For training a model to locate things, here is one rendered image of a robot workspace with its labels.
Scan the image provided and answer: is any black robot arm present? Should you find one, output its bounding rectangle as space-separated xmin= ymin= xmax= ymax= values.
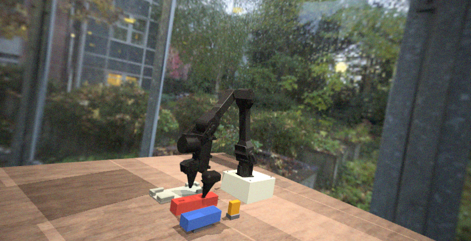
xmin=177 ymin=88 xmax=258 ymax=178

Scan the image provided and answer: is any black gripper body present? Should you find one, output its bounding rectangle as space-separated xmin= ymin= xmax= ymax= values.
xmin=193 ymin=152 xmax=221 ymax=183

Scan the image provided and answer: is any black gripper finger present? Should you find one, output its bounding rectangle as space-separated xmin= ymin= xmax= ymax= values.
xmin=187 ymin=171 xmax=198 ymax=188
xmin=201 ymin=180 xmax=218 ymax=198

